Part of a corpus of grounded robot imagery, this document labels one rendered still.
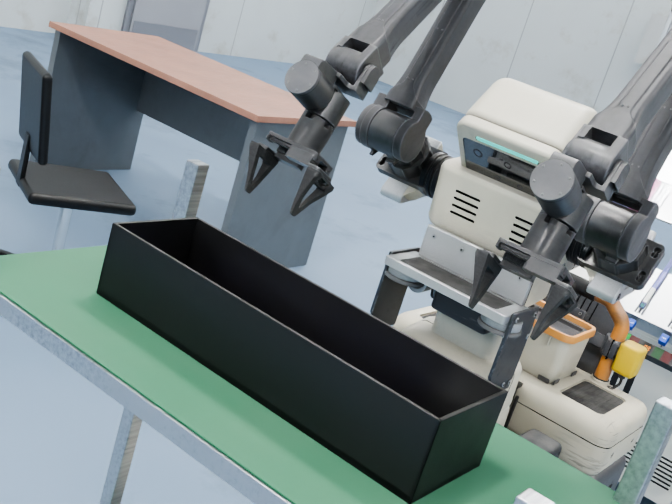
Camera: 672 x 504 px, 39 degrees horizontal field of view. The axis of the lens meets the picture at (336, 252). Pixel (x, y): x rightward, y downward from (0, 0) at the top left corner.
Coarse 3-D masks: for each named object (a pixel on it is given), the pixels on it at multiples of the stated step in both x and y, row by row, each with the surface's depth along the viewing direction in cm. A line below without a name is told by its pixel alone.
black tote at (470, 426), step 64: (128, 256) 133; (192, 256) 149; (256, 256) 141; (192, 320) 127; (256, 320) 120; (320, 320) 135; (256, 384) 121; (320, 384) 115; (384, 384) 130; (448, 384) 124; (384, 448) 110; (448, 448) 111
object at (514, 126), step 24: (504, 96) 162; (528, 96) 160; (552, 96) 160; (480, 120) 159; (504, 120) 158; (528, 120) 157; (552, 120) 156; (576, 120) 155; (480, 144) 161; (504, 144) 157; (528, 144) 154; (552, 144) 153; (480, 168) 166; (504, 168) 162; (528, 168) 157; (528, 192) 162
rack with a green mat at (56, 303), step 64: (192, 192) 165; (0, 256) 140; (64, 256) 148; (64, 320) 127; (128, 320) 133; (128, 384) 116; (192, 384) 121; (128, 448) 181; (192, 448) 110; (256, 448) 111; (320, 448) 115; (512, 448) 130; (640, 448) 122
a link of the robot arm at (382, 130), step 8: (384, 112) 167; (392, 112) 167; (376, 120) 166; (384, 120) 166; (392, 120) 165; (400, 120) 165; (376, 128) 166; (384, 128) 165; (392, 128) 164; (368, 136) 167; (376, 136) 166; (384, 136) 165; (392, 136) 164; (376, 144) 167; (384, 144) 166; (376, 152) 171; (384, 152) 168; (392, 160) 168
